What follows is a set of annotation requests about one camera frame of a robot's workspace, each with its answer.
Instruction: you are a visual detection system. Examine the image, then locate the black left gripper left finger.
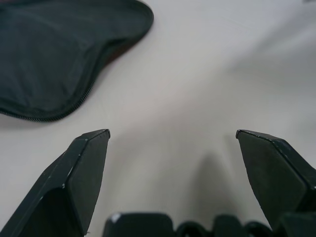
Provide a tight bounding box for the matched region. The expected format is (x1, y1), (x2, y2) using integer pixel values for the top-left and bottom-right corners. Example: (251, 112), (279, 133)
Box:
(0, 128), (111, 237)

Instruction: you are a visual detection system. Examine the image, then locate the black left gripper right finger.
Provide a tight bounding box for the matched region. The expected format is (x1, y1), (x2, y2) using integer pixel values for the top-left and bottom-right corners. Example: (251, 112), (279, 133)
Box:
(236, 128), (316, 232)

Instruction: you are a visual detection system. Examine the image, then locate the dark fabric pouch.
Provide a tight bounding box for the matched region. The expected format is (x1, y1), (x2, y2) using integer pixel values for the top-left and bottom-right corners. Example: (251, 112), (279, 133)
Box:
(0, 0), (155, 123)

